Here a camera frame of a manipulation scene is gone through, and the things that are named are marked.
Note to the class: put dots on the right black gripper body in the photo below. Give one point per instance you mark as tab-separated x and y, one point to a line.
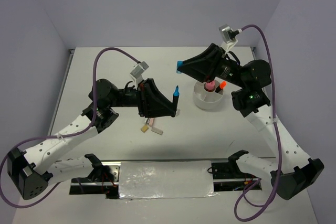
227	70

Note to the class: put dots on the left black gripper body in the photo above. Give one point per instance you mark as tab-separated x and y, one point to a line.
143	98

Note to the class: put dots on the blue black highlighter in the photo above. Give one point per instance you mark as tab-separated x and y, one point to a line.
176	95

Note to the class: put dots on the orange black highlighter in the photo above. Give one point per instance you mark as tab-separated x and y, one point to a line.
220	87

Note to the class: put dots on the pink glue bottle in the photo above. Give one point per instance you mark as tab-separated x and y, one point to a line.
210	86

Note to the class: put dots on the blue cap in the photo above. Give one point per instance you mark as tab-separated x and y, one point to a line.
179	63

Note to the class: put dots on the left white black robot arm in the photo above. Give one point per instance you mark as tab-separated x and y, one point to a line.
40	166

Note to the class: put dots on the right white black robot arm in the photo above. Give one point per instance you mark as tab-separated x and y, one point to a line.
294	170

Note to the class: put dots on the pink eraser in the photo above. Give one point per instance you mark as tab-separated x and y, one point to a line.
151	122

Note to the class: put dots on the clear tape roll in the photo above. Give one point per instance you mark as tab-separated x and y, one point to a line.
177	112

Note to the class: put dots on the grey rectangular eraser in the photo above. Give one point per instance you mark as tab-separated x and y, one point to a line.
156	130

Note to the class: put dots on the tan square eraser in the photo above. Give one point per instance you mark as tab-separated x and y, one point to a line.
144	128

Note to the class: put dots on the white round divided container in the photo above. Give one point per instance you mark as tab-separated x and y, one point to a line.
206	100

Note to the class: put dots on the silver foil sheet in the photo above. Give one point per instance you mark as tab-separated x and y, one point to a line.
156	180

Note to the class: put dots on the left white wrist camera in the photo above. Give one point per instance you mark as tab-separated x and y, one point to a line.
137	71

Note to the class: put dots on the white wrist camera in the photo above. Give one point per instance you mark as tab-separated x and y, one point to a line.
137	71
229	37

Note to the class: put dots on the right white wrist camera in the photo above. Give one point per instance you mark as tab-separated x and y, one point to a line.
229	37

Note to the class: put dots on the black mounting rail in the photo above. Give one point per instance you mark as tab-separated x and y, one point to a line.
224	179

